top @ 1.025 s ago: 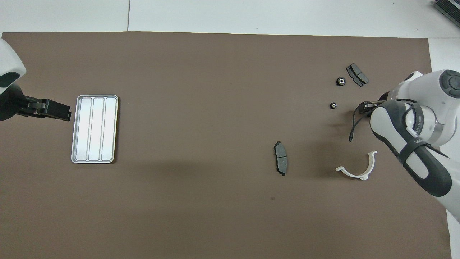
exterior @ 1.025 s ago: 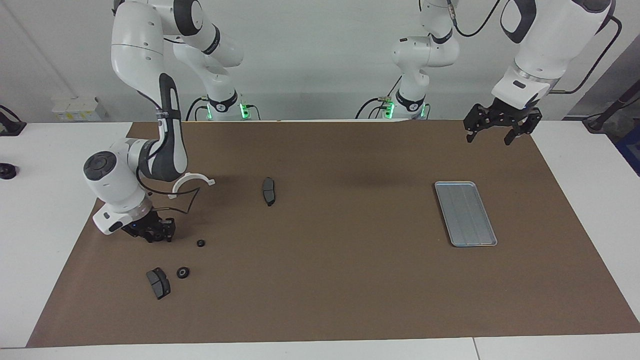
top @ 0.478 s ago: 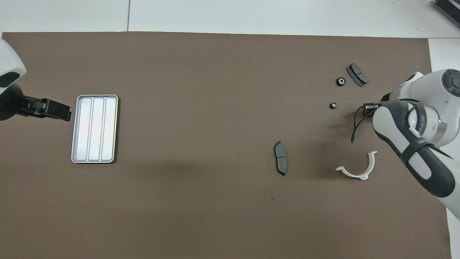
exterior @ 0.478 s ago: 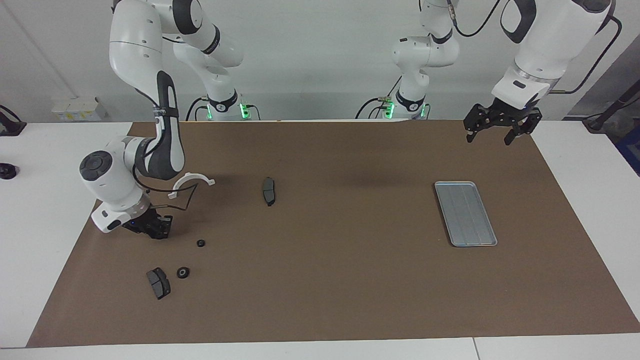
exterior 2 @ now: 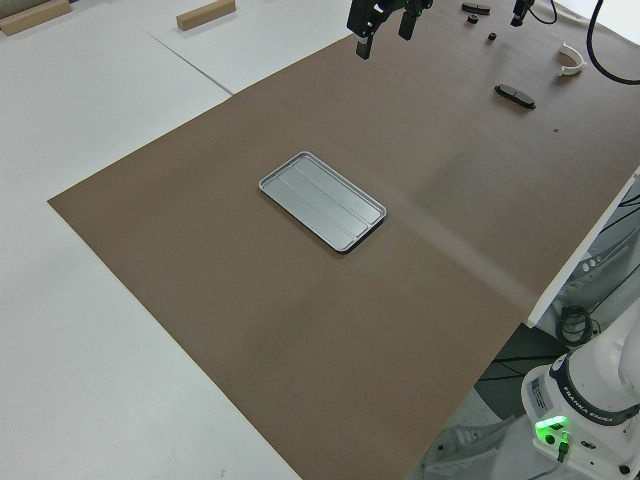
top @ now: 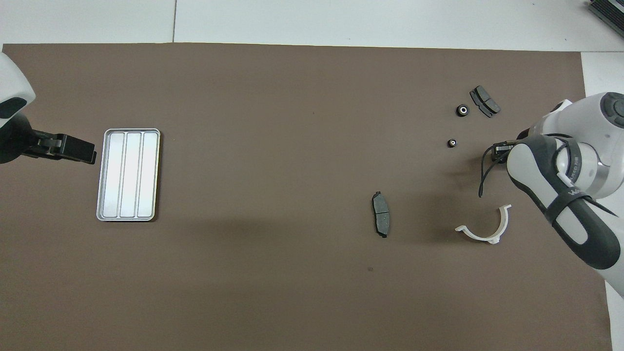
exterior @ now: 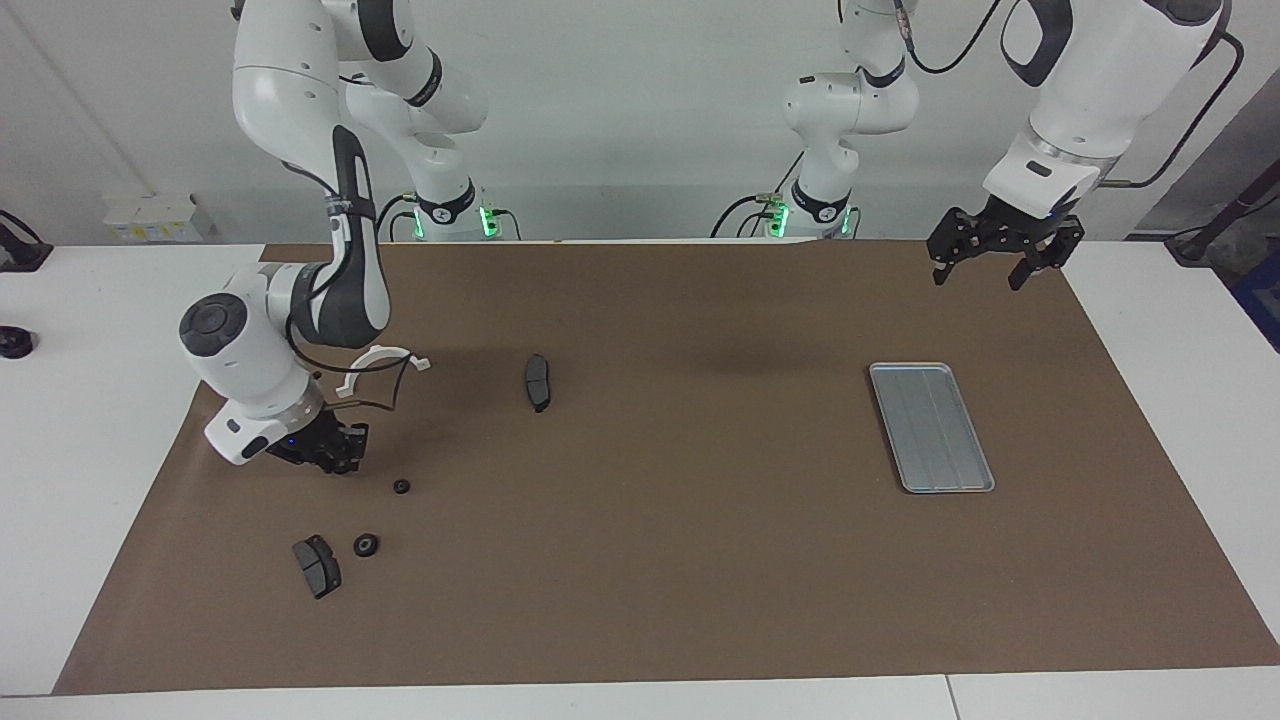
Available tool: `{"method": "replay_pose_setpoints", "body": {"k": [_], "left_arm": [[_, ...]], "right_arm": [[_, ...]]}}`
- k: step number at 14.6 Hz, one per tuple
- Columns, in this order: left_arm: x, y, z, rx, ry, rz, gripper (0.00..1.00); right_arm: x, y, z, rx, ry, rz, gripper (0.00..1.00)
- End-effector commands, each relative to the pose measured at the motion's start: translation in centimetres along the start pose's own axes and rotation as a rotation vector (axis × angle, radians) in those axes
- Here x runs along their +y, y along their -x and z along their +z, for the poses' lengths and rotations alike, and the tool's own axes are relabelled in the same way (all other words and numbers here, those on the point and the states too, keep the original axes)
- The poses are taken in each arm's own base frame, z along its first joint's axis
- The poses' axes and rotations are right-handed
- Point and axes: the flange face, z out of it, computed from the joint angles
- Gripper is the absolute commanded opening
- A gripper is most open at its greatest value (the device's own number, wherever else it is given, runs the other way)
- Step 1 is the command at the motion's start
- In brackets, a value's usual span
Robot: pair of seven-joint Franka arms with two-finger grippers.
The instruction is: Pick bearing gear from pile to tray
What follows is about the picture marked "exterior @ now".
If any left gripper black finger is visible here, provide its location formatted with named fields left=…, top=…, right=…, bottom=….
left=927, top=208, right=986, bottom=286
left=1008, top=220, right=1084, bottom=291

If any silver metal tray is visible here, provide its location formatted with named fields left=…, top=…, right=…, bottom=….
left=868, top=362, right=996, bottom=495

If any dark grey brake pad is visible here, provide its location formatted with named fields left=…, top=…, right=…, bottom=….
left=523, top=353, right=554, bottom=414
left=292, top=535, right=343, bottom=601

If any black stand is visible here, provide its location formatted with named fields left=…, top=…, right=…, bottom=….
left=1165, top=165, right=1280, bottom=266

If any blue crate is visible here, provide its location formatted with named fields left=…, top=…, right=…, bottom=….
left=1228, top=255, right=1280, bottom=351

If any white labelled box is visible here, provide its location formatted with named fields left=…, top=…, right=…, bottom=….
left=103, top=193, right=216, bottom=243

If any brown table mat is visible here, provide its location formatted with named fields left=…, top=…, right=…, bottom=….
left=52, top=238, right=1280, bottom=696

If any white semicircular plastic bracket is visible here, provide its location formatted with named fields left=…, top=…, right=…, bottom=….
left=335, top=345, right=432, bottom=399

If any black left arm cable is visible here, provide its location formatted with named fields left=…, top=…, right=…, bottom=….
left=895, top=0, right=1246, bottom=191

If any black base cable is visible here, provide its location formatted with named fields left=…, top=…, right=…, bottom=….
left=710, top=150, right=806, bottom=239
left=372, top=195, right=416, bottom=241

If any black clamp mount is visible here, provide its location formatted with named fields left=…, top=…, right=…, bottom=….
left=0, top=208, right=53, bottom=273

